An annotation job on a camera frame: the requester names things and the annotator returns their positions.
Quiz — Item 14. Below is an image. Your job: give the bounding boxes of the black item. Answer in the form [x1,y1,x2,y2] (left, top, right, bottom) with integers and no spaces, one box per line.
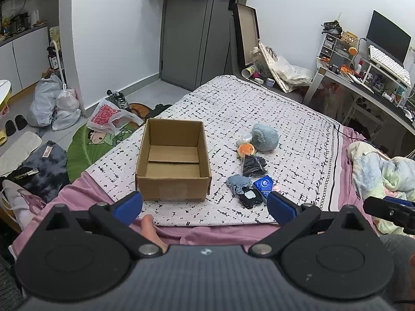
[242,155,267,178]

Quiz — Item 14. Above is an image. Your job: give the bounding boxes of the green leaf shaped rug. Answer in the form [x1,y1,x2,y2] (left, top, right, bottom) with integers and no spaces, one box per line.
[67,122,140,183]

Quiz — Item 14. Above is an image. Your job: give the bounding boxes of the blue packet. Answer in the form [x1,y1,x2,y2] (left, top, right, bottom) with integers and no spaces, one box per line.
[253,175,275,201]

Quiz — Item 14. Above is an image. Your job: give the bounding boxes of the red white plastic bag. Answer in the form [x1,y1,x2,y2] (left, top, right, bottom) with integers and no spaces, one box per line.
[86,99,143,135]

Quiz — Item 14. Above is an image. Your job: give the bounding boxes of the grey door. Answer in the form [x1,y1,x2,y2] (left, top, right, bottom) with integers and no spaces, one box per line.
[160,0,247,91]

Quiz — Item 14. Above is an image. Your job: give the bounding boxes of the pastel fluffy blanket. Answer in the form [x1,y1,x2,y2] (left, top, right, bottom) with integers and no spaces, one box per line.
[346,140,415,236]

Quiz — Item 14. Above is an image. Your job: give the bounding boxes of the yellow slippers pair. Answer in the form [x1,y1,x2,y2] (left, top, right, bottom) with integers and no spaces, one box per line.
[0,130,8,146]

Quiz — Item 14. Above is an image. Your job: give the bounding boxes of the cream tote bag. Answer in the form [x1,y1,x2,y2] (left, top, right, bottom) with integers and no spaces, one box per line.
[252,43,315,94]

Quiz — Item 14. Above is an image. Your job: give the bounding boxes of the small drawer organizer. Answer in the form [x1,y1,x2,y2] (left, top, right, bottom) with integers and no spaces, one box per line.
[318,33,358,68]

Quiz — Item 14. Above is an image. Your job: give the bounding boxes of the large framed cardboard panel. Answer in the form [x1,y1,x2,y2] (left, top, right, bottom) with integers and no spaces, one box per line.
[233,4,260,68]

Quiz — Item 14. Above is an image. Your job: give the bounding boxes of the sneakers on floor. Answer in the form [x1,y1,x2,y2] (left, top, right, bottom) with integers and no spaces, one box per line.
[107,90,132,112]

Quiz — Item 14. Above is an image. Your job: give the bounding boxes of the black pouch with white label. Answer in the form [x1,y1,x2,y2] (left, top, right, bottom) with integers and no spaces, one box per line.
[238,187,263,209]

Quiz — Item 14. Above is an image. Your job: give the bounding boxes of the bare foot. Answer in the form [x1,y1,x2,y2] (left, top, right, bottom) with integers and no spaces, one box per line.
[141,214,168,253]

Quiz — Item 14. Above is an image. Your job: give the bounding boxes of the black slippers pair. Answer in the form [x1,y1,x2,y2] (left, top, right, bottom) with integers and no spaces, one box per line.
[5,115,27,137]

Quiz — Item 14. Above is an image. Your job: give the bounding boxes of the pink bed sheet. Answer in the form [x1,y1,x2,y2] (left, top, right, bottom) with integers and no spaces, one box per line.
[9,127,363,257]

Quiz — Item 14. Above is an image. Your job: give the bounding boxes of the white desk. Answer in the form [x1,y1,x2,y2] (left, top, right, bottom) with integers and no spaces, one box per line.
[302,62,415,135]

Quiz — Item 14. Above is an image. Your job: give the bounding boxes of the orange watermelon slice toy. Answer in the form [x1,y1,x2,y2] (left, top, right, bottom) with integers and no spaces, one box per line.
[237,143,255,158]

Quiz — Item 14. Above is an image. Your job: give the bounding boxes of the blue denim fuzzy pouch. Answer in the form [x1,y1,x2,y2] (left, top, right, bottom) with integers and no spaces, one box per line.
[226,174,253,196]

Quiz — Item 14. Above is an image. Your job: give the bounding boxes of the white plastic garbage bag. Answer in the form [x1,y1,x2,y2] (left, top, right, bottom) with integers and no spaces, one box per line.
[51,88,82,131]

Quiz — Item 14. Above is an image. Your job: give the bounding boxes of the black computer monitor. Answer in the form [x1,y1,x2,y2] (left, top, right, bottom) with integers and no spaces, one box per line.
[366,11,411,66]

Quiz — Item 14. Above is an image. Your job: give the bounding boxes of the white keyboard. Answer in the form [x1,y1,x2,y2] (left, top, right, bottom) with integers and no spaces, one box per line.
[368,45,411,87]

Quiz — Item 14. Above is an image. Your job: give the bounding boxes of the white black patterned blanket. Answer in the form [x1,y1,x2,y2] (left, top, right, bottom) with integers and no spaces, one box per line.
[142,75,343,227]

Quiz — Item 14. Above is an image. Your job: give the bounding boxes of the white floor mat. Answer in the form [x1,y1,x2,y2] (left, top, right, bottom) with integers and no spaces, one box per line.
[0,132,42,176]

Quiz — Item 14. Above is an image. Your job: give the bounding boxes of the grey plastic garbage bag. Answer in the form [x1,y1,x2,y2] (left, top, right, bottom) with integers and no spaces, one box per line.
[26,74,63,127]

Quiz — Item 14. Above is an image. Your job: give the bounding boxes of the brown cardboard box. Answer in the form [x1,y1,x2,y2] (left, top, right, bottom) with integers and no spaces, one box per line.
[135,119,212,202]

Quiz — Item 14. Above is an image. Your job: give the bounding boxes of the dark tie-dye rug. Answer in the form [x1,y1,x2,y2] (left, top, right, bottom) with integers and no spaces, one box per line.
[1,140,70,203]

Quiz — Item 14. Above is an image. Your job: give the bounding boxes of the light blue plush toy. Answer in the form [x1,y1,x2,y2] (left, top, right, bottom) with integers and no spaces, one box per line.
[251,124,280,152]

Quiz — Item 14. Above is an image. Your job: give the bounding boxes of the white kitchen cabinet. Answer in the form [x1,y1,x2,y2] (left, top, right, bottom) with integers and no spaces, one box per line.
[0,25,50,96]

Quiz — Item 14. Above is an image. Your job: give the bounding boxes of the pink white tote bag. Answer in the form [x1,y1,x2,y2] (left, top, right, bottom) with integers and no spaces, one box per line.
[1,180,46,231]

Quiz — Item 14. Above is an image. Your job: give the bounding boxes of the paper cup tube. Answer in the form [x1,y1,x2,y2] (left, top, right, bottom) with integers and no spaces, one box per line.
[241,64,258,79]

